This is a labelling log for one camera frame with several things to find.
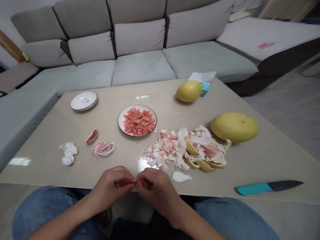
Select person's left hand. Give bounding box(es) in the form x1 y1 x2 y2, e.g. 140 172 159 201
89 166 138 213

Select person's right hand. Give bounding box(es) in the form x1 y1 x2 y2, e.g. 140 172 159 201
136 167 181 216

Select small red pomelo piece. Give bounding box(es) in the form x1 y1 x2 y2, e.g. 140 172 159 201
114 178 138 188

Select pomelo segment with white skin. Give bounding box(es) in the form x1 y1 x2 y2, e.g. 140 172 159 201
85 128 99 145
92 141 108 160
99 142 116 158

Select white pith scrap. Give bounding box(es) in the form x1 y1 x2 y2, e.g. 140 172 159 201
171 171 193 183

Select white bowl with dark rim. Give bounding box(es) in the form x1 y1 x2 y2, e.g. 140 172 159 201
117 104 158 137

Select pile of pomelo peel scraps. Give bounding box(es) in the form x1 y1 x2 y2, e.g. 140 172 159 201
142 125 233 173

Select heap of peeled pomelo chunks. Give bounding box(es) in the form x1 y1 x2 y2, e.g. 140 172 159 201
122 107 156 136

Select crumpled white tissue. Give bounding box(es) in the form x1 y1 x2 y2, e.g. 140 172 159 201
59 142 79 166

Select person's legs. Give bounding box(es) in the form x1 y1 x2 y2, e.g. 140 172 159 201
12 186 281 240

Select empty white bowl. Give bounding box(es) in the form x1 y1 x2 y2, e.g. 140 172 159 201
70 91 98 111

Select small yellow pomelo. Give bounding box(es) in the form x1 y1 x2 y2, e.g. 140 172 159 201
176 80 203 103

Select large yellow pomelo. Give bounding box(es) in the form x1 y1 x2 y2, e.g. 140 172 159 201
210 112 259 143

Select teal tissue box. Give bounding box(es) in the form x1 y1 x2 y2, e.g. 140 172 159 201
186 71 217 98

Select grey sectional sofa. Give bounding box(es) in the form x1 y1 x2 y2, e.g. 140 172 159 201
0 0 320 170

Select pink flat item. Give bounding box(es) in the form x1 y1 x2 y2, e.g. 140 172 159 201
256 42 276 50

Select knife with teal handle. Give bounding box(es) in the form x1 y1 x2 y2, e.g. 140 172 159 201
234 180 305 196

